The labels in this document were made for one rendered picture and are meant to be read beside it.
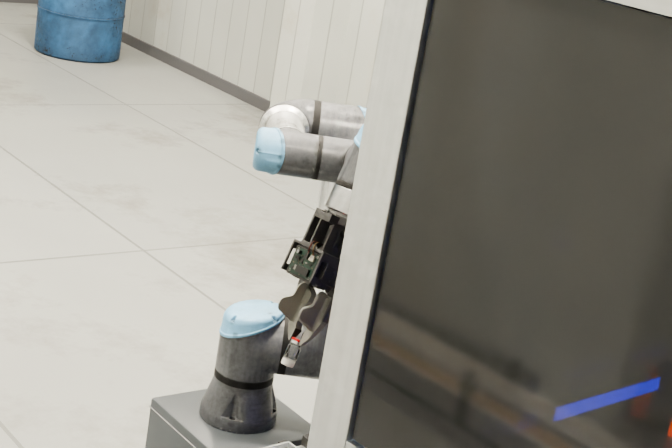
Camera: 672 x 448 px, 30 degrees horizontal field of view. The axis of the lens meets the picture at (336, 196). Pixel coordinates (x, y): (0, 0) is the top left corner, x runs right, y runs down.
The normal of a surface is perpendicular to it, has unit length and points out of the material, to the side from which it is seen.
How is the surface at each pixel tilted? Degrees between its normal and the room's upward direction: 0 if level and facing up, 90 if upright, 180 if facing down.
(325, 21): 90
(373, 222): 90
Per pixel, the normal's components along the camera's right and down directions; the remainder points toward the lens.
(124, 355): 0.16, -0.95
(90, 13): 0.36, 0.32
